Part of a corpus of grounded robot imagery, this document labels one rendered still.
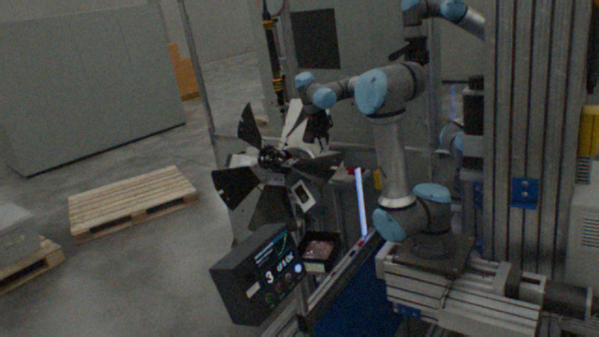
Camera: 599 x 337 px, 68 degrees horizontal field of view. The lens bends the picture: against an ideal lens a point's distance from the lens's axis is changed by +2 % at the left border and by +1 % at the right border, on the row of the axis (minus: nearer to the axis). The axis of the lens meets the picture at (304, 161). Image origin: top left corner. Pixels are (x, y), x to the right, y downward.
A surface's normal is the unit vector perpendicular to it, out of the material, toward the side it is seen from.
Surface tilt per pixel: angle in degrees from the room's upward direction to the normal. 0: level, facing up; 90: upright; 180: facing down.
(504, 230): 90
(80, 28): 90
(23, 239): 95
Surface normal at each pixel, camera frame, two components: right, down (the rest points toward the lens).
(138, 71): 0.70, 0.17
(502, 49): -0.54, 0.38
